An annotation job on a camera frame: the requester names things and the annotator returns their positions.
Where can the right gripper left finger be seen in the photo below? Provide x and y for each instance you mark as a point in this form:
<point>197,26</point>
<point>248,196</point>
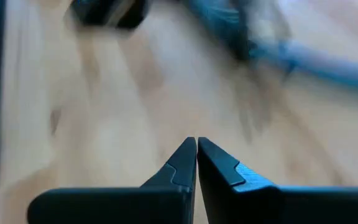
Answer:
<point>120,205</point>

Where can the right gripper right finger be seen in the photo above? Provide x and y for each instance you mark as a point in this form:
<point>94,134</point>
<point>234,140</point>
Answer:
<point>259,205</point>

